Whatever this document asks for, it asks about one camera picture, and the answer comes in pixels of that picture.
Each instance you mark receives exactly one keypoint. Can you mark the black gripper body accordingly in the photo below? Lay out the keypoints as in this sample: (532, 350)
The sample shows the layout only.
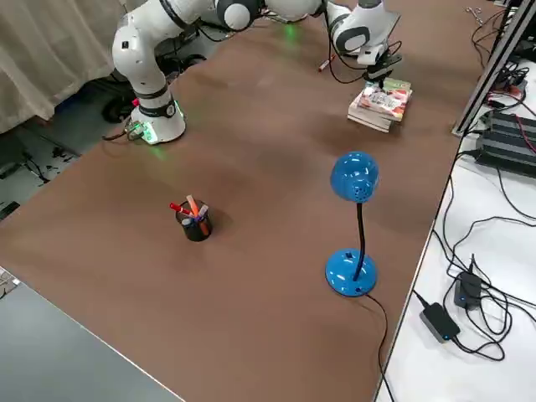
(379, 68)

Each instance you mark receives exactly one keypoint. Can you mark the colourful picture book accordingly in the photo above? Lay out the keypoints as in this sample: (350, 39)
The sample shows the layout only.
(389, 100)

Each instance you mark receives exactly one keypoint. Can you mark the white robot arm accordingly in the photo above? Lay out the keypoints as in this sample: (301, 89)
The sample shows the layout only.
(138, 50)

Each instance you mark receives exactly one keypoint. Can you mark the red white marker pen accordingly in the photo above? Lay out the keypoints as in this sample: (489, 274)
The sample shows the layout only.
(325, 65)

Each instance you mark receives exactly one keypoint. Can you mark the metal scissor tongs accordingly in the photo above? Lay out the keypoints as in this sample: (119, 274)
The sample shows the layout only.
(473, 11)

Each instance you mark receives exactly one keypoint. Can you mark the blue desk lamp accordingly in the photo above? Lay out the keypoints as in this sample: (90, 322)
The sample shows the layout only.
(356, 176)

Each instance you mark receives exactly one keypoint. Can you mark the usb hub with plugs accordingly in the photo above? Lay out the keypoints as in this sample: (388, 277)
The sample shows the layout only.
(513, 86)

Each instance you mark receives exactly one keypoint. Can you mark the black ribbed power supply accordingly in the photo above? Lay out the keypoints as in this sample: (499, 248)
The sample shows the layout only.
(508, 142)

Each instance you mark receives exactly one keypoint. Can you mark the black caster wheel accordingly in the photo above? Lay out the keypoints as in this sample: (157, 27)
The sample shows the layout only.
(190, 59)
(115, 111)

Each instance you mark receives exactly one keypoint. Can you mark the orange highlighter pen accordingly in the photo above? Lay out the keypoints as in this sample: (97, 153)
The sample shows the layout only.
(194, 205)

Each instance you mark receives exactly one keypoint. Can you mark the black pen cup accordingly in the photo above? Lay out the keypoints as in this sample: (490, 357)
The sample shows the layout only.
(199, 230)

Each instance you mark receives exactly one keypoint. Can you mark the upright black power adapter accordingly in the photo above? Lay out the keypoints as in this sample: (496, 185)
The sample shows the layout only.
(468, 289)

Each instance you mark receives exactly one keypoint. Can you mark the flat black power brick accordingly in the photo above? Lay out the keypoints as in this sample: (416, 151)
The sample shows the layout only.
(439, 322)

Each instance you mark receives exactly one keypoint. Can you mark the beige curtain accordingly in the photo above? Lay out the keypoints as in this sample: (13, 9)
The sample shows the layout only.
(42, 63)

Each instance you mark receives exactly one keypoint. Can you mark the aluminium frame post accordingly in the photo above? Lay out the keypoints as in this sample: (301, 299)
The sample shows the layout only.
(490, 71)

